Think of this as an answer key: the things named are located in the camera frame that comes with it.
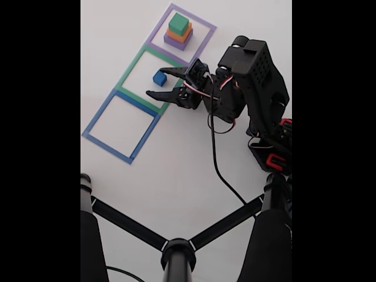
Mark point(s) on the black gripper camera board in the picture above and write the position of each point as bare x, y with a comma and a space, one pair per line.
196, 72

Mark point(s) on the purple tape square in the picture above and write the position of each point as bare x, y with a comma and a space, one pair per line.
160, 28

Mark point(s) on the green cube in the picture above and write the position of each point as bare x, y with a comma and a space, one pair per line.
177, 22

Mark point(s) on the large purple cube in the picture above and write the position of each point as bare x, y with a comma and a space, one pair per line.
176, 44

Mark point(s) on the black tripod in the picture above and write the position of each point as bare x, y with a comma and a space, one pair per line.
177, 258

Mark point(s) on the blue tape square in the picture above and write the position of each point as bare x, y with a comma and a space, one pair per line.
98, 116

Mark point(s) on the small blue cube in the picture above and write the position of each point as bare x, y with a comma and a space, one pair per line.
159, 77

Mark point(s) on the red table clamp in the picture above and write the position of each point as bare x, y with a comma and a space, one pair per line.
274, 161

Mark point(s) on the green tape square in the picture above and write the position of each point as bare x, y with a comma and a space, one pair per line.
129, 69

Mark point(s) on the orange cube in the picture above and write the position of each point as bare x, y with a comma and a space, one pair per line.
174, 36

